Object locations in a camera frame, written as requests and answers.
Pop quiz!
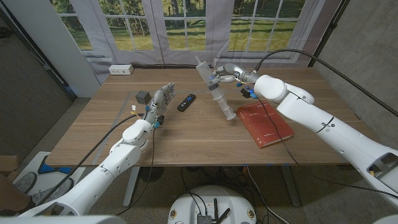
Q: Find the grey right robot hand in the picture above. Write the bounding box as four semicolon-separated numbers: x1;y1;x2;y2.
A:
211;62;259;86

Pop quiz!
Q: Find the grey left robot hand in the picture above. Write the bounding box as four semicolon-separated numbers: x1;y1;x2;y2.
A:
143;82;177;129

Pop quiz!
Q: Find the large clear plastic syringe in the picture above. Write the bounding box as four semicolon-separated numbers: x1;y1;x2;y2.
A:
195;55;238;121

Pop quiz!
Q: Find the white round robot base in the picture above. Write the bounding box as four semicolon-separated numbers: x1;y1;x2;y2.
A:
167;185;258;224

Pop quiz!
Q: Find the black TV remote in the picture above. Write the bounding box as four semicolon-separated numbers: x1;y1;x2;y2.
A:
177;93;197;113

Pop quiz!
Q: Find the red notebook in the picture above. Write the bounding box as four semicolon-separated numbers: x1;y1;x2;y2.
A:
236;100;295;149

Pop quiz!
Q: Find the small grey cube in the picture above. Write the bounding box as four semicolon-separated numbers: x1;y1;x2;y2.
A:
135;90;152;106

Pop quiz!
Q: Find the white power strip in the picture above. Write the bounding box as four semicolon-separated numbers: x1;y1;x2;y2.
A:
108;64;134;76

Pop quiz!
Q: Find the black round floor foot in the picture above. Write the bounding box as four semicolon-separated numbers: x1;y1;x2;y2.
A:
139;167;165;184

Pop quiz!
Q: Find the printed window backdrop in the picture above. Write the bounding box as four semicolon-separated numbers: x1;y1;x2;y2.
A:
49;0;343;83

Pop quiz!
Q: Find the white table leg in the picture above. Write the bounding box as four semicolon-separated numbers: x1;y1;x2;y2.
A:
279;165;301;208
123;166;141;208

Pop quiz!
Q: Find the black backdrop stand pole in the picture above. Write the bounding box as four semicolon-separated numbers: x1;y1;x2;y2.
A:
307;0;351;68

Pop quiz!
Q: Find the white pillar panel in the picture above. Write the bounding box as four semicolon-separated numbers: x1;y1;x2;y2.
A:
1;0;102;98

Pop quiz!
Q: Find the grey radio box with antennas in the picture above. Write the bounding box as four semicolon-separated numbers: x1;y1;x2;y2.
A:
197;197;231;224

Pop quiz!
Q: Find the grey sneaker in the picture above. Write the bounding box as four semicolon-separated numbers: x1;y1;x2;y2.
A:
14;172;38;194
30;177;75;205

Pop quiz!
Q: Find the tan person leg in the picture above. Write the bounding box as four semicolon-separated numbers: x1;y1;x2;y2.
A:
0;173;31;213

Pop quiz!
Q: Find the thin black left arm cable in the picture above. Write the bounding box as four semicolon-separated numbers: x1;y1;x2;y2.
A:
116;126;156;217

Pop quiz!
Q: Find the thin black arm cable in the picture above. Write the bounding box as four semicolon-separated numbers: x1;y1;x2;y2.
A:
116;126;156;217
257;96;398;200

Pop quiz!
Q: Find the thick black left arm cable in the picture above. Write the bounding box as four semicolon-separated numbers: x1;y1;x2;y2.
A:
35;113;141;207

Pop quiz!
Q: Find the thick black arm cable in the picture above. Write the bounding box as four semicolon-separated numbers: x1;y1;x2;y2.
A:
253;49;398;118
35;113;141;207

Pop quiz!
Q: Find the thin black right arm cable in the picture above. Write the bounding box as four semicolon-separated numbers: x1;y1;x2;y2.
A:
257;96;398;200

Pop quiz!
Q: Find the black floor cable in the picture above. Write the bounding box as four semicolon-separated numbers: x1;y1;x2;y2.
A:
180;167;208;215

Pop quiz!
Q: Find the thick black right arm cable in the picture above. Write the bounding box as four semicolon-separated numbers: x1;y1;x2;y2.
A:
253;49;398;118

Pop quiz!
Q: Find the white floor cable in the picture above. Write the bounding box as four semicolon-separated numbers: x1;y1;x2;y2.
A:
245;166;292;224

